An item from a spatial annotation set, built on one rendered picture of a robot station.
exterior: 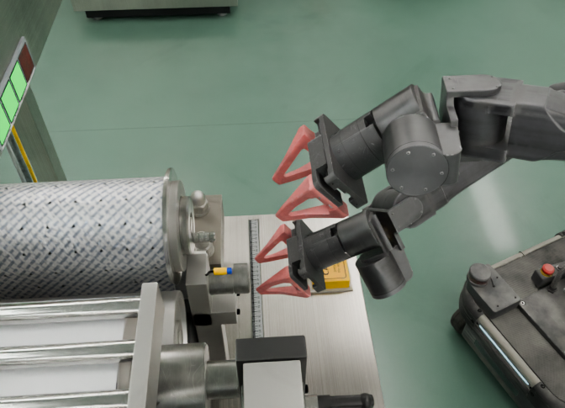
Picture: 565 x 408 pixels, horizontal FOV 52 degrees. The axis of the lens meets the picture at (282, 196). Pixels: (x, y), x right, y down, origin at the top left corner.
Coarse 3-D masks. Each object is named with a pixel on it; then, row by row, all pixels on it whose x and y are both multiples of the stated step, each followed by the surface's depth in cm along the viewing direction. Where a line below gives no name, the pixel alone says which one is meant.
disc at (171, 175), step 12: (168, 168) 71; (168, 180) 69; (168, 192) 68; (168, 204) 68; (168, 228) 67; (168, 240) 67; (168, 252) 66; (168, 264) 67; (168, 276) 68; (180, 276) 75
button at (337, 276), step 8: (336, 264) 109; (344, 264) 109; (328, 272) 108; (336, 272) 108; (344, 272) 108; (328, 280) 106; (336, 280) 106; (344, 280) 107; (312, 288) 108; (328, 288) 108; (336, 288) 108
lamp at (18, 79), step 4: (16, 64) 104; (16, 68) 104; (16, 72) 104; (20, 72) 106; (12, 76) 102; (16, 76) 104; (20, 76) 106; (12, 80) 102; (16, 80) 104; (20, 80) 106; (24, 80) 108; (16, 84) 104; (20, 84) 106; (24, 84) 108; (16, 88) 104; (20, 88) 106; (16, 92) 104; (20, 92) 105; (20, 96) 105
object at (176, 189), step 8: (176, 184) 70; (176, 192) 69; (184, 192) 76; (176, 200) 68; (168, 208) 68; (176, 208) 68; (168, 216) 67; (176, 216) 67; (176, 224) 67; (176, 232) 67; (176, 240) 67; (176, 248) 68; (176, 256) 68; (184, 256) 73; (176, 264) 69; (184, 264) 73
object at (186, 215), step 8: (184, 200) 71; (184, 208) 70; (192, 208) 74; (184, 216) 69; (192, 216) 74; (184, 224) 69; (192, 224) 74; (184, 232) 69; (192, 232) 73; (184, 240) 70; (192, 240) 73; (184, 248) 70; (192, 248) 72
